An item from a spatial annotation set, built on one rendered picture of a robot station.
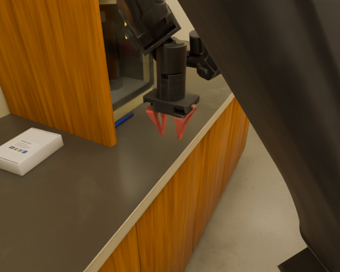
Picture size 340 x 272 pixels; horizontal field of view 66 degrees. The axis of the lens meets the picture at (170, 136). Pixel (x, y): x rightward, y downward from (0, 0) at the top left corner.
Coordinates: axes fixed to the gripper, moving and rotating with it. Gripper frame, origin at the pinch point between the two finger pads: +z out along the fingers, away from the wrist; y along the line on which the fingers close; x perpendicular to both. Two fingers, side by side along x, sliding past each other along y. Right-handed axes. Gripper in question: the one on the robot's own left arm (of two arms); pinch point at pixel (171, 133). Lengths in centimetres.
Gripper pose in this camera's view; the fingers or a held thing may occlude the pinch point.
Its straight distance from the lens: 58.3
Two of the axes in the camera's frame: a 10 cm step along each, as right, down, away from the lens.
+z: 0.0, 8.4, 5.4
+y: -8.8, -2.5, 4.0
